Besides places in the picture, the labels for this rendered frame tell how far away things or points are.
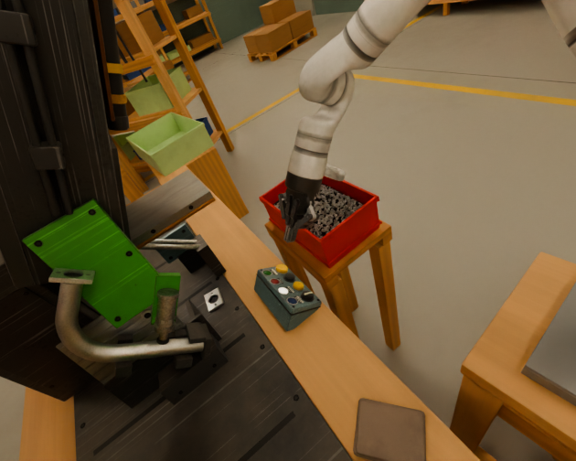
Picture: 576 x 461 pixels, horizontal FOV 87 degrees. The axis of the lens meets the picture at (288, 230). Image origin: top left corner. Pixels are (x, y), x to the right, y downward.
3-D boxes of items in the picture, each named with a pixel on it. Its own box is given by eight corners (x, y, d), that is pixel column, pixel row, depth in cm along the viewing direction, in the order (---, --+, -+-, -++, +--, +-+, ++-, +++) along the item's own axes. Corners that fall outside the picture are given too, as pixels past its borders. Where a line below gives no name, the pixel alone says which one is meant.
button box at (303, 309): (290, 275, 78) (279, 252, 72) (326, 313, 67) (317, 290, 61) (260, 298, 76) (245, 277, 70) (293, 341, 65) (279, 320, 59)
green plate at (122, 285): (167, 273, 65) (98, 191, 55) (172, 290, 58) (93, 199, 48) (118, 307, 62) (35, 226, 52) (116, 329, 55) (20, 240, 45)
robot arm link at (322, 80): (288, 77, 56) (336, 6, 45) (324, 87, 61) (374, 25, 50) (299, 108, 54) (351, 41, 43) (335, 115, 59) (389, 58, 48)
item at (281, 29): (291, 37, 649) (280, -5, 600) (317, 35, 596) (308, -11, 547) (250, 61, 609) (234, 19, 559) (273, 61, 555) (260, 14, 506)
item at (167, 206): (194, 178, 81) (187, 168, 79) (216, 201, 69) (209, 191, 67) (52, 264, 71) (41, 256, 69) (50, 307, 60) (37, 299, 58)
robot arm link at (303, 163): (346, 182, 63) (354, 153, 61) (304, 180, 57) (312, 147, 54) (319, 168, 70) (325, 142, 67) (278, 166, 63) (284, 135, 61)
